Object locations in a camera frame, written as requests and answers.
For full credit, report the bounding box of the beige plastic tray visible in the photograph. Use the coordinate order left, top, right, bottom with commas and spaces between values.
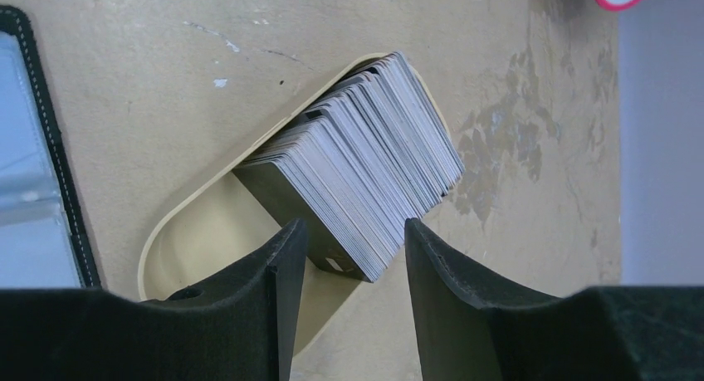
138, 54, 388, 354

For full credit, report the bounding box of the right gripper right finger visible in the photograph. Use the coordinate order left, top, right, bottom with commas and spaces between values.
404, 218, 703, 380

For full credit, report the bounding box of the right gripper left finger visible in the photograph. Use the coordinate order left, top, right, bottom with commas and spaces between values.
1, 219, 308, 380

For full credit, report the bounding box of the black leather card holder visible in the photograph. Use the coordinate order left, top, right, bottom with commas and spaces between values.
1, 5, 102, 288

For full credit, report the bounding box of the stack of credit cards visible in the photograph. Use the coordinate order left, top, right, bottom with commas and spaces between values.
234, 51, 464, 282

